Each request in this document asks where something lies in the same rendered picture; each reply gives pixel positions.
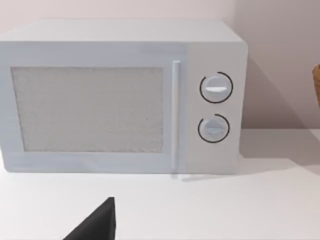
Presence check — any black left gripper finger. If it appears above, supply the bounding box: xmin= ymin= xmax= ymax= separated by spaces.
xmin=62 ymin=196 xmax=117 ymax=240

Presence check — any pale microwave door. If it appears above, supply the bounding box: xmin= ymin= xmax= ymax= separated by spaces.
xmin=0 ymin=41 xmax=188 ymax=175

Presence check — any pale microwave oven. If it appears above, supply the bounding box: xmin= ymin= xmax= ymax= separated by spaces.
xmin=0 ymin=19 xmax=249 ymax=176

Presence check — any pale microwave knob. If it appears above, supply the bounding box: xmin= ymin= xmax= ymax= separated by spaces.
xmin=199 ymin=71 xmax=234 ymax=104
xmin=197 ymin=113 xmax=231 ymax=144

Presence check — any brown wicker basket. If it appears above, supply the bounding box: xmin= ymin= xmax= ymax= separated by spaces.
xmin=312 ymin=63 xmax=320 ymax=108

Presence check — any pale microwave door handle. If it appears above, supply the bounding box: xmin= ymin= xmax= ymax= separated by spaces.
xmin=171 ymin=59 xmax=181 ymax=174

